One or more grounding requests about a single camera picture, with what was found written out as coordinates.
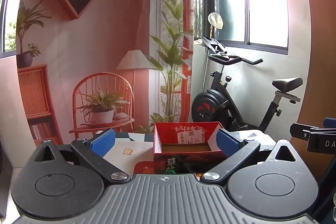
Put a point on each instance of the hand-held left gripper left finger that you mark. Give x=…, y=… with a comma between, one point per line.
x=103, y=142

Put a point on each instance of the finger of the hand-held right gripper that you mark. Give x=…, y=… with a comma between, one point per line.
x=330, y=123
x=300, y=132

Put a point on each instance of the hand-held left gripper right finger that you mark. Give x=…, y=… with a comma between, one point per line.
x=228, y=142

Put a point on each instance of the red cardboard box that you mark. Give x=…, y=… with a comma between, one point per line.
x=160, y=134

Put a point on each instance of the black exercise bike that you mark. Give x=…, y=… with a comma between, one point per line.
x=210, y=106

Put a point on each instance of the brown wooden board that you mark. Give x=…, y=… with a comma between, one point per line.
x=315, y=56

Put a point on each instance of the white plastic bag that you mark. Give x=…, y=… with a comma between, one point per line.
x=215, y=19

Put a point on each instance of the printed wall backdrop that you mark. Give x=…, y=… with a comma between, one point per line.
x=92, y=43

